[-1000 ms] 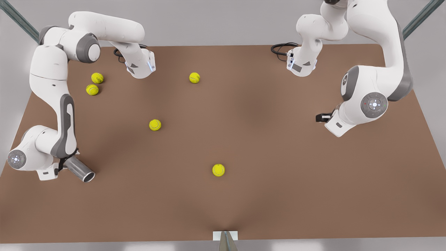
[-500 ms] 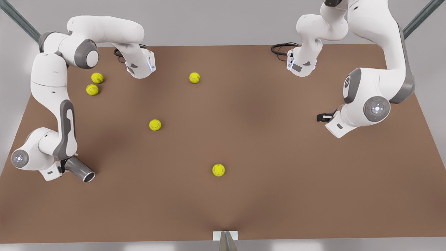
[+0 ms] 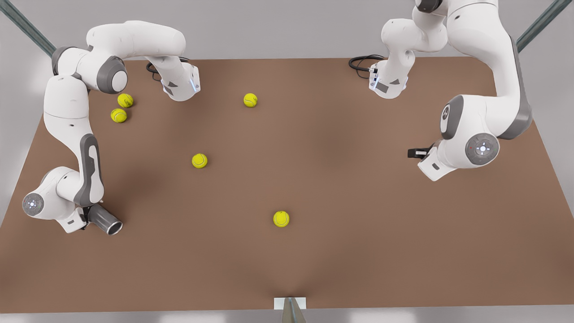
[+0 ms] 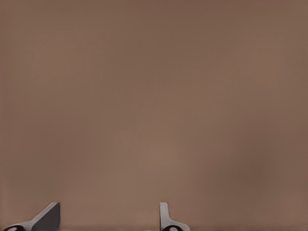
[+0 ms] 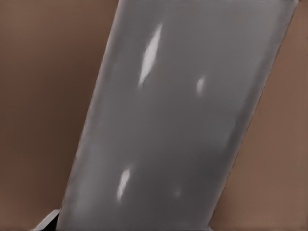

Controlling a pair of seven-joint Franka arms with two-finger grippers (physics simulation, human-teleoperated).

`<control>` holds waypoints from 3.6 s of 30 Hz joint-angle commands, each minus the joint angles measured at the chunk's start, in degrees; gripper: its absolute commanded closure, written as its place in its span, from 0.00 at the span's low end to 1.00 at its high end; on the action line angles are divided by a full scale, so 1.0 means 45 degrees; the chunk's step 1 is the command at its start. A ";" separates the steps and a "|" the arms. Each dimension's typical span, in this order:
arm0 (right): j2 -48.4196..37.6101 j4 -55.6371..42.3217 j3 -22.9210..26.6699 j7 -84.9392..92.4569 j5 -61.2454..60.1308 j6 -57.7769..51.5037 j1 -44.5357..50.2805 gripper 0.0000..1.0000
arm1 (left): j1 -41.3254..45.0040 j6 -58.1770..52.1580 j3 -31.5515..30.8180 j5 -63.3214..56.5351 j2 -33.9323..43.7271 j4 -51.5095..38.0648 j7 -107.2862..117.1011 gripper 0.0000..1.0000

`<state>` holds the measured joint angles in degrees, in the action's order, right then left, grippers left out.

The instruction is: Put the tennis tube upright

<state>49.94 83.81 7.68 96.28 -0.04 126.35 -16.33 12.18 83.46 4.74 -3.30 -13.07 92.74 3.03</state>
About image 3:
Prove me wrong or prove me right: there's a black cable loop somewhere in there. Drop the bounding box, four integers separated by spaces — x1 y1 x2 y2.
146 57 190 82
348 54 387 80

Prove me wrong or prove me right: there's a white post foot plate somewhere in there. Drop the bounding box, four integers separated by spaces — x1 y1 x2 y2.
274 297 307 310

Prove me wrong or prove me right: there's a silver frame post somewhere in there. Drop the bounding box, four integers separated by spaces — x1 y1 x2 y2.
282 298 307 323
516 0 574 53
0 0 57 57

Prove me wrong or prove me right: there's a grey tennis ball tube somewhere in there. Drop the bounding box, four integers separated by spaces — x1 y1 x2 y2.
88 204 123 236

